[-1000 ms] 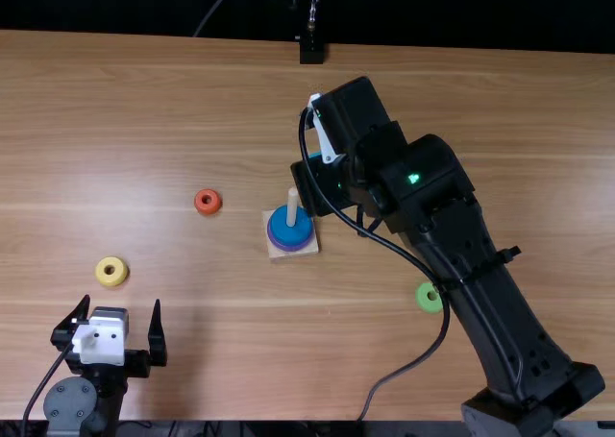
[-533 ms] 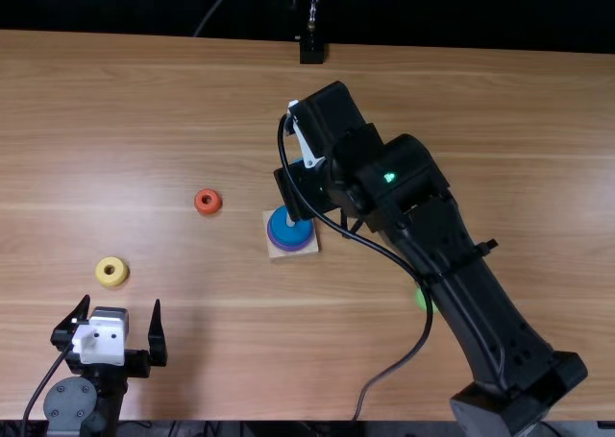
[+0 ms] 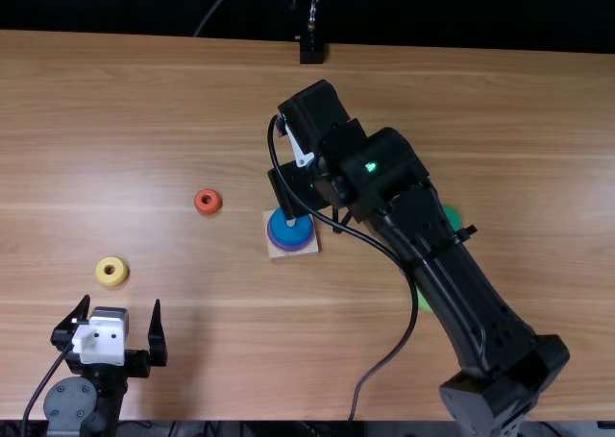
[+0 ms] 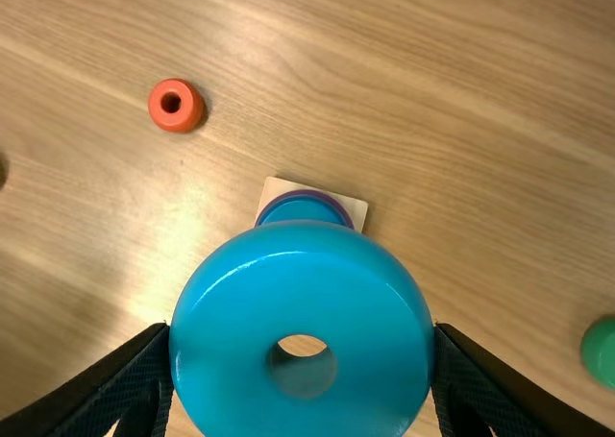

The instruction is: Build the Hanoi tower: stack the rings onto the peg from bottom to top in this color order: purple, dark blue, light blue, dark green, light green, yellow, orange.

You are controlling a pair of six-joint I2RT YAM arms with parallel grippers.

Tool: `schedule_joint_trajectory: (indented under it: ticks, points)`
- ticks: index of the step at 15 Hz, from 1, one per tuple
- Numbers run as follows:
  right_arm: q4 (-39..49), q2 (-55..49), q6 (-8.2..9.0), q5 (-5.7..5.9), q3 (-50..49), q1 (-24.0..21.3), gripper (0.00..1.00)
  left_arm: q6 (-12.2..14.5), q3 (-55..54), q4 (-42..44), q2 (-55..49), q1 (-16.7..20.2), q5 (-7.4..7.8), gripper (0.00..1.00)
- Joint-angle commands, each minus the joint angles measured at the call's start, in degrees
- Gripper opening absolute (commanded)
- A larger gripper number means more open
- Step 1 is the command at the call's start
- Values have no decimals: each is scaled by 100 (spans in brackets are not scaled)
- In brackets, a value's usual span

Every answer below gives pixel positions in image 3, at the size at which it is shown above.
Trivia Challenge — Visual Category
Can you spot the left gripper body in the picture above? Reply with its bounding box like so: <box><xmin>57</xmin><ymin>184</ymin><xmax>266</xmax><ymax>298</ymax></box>
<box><xmin>61</xmin><ymin>343</ymin><xmax>168</xmax><ymax>379</ymax></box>

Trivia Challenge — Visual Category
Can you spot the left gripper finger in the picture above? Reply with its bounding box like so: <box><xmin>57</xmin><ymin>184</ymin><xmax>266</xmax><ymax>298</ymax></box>
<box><xmin>146</xmin><ymin>299</ymin><xmax>168</xmax><ymax>367</ymax></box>
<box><xmin>51</xmin><ymin>294</ymin><xmax>91</xmax><ymax>347</ymax></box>

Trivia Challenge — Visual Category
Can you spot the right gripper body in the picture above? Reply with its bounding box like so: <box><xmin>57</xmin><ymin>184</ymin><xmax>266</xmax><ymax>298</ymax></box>
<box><xmin>267</xmin><ymin>79</ymin><xmax>367</xmax><ymax>215</ymax></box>

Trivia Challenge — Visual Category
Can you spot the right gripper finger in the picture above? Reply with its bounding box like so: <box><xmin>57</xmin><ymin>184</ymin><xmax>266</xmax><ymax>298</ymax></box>
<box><xmin>267</xmin><ymin>166</ymin><xmax>296</xmax><ymax>220</ymax></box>

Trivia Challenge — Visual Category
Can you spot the light blue ring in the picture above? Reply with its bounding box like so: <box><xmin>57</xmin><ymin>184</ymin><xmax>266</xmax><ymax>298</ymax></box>
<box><xmin>268</xmin><ymin>207</ymin><xmax>314</xmax><ymax>246</ymax></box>

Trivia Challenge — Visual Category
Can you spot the dark blue ring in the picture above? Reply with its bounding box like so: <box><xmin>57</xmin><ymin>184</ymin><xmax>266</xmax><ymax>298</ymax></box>
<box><xmin>267</xmin><ymin>230</ymin><xmax>315</xmax><ymax>251</ymax></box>

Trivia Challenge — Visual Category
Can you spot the purple ring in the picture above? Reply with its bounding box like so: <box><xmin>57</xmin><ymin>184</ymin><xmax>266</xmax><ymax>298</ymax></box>
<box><xmin>266</xmin><ymin>232</ymin><xmax>317</xmax><ymax>255</ymax></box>

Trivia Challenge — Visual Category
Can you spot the wooden peg base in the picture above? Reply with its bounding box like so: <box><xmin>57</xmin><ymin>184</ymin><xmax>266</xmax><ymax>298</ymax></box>
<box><xmin>261</xmin><ymin>209</ymin><xmax>321</xmax><ymax>261</ymax></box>

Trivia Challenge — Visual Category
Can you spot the black clamp stand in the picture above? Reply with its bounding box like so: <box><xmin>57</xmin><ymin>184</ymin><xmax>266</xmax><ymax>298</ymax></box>
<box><xmin>295</xmin><ymin>0</ymin><xmax>327</xmax><ymax>65</ymax></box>

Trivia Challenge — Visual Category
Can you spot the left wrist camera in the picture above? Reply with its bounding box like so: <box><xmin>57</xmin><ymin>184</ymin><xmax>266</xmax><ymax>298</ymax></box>
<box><xmin>71</xmin><ymin>305</ymin><xmax>130</xmax><ymax>365</ymax></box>

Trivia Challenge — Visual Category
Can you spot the yellow ring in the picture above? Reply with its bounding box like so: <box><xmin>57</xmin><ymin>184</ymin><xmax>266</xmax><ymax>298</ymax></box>
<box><xmin>94</xmin><ymin>255</ymin><xmax>131</xmax><ymax>288</ymax></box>

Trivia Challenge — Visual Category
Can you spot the black cable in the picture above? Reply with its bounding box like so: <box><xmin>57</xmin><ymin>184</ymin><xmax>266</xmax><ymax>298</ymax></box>
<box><xmin>19</xmin><ymin>319</ymin><xmax>81</xmax><ymax>427</ymax></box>
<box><xmin>266</xmin><ymin>113</ymin><xmax>420</xmax><ymax>423</ymax></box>
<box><xmin>191</xmin><ymin>0</ymin><xmax>254</xmax><ymax>38</ymax></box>

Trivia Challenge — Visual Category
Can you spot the orange ring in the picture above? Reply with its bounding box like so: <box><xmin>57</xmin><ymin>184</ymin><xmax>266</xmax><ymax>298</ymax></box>
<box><xmin>193</xmin><ymin>187</ymin><xmax>223</xmax><ymax>217</ymax></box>

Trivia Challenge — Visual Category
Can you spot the dark green ring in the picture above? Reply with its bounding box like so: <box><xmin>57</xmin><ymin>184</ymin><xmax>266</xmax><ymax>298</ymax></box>
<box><xmin>441</xmin><ymin>205</ymin><xmax>463</xmax><ymax>231</ymax></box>

